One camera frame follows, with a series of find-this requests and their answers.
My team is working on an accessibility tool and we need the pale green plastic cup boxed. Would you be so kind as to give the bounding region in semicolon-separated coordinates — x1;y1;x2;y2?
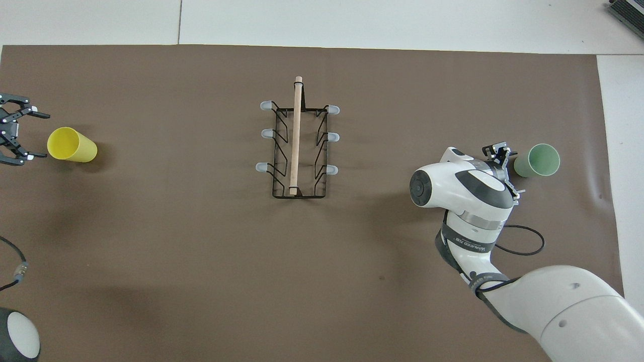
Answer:
513;143;561;178

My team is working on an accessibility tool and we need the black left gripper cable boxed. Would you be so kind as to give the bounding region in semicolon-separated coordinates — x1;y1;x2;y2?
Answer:
0;236;29;293

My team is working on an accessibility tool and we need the yellow plastic cup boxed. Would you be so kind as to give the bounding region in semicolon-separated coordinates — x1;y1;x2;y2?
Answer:
47;127;98;163

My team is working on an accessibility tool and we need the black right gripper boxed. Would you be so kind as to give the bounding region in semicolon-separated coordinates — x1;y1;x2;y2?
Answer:
481;142;527;202

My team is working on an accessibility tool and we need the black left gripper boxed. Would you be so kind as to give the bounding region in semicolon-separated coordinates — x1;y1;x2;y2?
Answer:
0;93;51;166

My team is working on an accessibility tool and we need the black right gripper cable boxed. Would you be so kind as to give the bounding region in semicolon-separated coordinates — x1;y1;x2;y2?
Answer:
495;224;546;256

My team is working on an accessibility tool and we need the brown paper table mat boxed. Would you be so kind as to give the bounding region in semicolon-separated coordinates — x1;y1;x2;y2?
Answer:
0;44;632;362

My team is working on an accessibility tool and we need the black wire cup rack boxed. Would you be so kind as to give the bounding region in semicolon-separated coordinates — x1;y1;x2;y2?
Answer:
256;76;341;200

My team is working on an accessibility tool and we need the grey ridged device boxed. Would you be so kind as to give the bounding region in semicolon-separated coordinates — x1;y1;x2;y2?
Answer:
606;0;644;39

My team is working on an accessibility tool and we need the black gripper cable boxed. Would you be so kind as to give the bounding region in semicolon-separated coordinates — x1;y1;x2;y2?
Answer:
0;236;29;293
495;224;546;256

